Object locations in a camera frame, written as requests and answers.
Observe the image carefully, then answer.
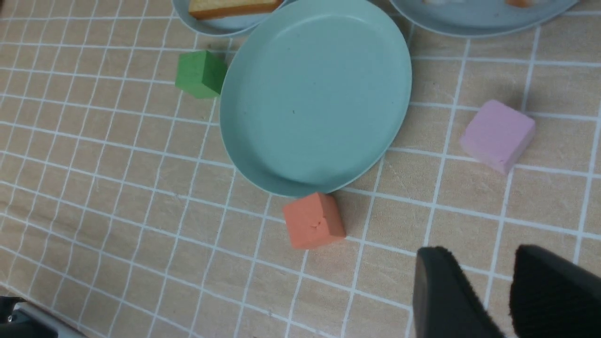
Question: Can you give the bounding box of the light blue left plate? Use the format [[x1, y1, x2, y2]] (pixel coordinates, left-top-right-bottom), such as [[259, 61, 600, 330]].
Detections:
[[172, 0, 289, 37]]

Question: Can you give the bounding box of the green cube block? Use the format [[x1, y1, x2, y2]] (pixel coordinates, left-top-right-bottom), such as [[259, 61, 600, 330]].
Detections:
[[175, 51, 228, 99]]

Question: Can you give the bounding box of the toast slice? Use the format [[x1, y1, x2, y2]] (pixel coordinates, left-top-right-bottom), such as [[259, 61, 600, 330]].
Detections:
[[187, 0, 283, 20]]

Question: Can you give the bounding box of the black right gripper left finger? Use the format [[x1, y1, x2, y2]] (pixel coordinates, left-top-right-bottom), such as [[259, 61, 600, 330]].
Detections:
[[413, 246, 505, 338]]

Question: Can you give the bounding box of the teal front plate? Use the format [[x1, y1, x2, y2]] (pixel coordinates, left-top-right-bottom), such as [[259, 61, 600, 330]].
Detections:
[[220, 0, 412, 198]]

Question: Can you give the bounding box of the orange cube block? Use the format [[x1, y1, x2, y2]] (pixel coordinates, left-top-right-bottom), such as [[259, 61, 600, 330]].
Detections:
[[283, 192, 347, 250]]

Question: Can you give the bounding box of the pink cube block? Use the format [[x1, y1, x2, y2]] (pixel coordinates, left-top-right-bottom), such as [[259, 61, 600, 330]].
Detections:
[[460, 100, 535, 176]]

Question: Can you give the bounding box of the grey blue right plate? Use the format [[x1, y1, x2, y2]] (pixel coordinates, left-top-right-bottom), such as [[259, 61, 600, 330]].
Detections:
[[391, 0, 578, 38]]

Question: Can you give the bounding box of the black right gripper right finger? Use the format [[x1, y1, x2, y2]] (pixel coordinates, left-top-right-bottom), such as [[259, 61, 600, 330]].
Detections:
[[509, 245, 601, 338]]

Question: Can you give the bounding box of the right fried egg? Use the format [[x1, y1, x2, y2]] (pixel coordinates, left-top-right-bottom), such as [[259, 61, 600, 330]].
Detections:
[[505, 0, 538, 8]]

